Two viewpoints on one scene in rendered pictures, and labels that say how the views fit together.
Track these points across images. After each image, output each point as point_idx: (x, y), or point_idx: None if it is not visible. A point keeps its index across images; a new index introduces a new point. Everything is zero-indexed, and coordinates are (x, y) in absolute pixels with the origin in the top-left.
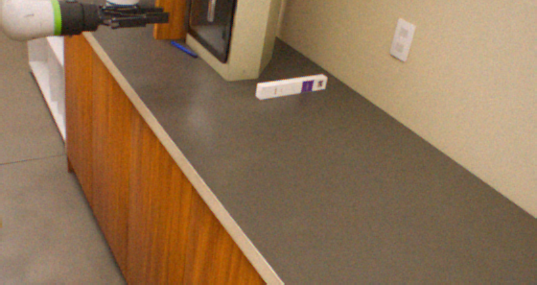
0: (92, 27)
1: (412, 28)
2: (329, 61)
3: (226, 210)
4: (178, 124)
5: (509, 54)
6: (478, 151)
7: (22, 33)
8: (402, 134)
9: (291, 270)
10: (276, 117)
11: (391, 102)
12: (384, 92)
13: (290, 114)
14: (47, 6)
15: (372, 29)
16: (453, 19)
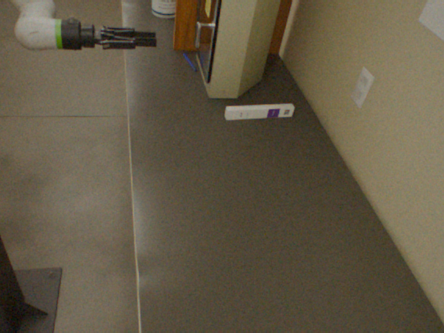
0: (89, 45)
1: (371, 79)
2: (311, 89)
3: (134, 221)
4: (145, 134)
5: (443, 130)
6: (397, 209)
7: (30, 45)
8: (337, 174)
9: (153, 288)
10: (230, 139)
11: (345, 140)
12: (341, 130)
13: (243, 138)
14: (51, 25)
15: (344, 69)
16: (405, 80)
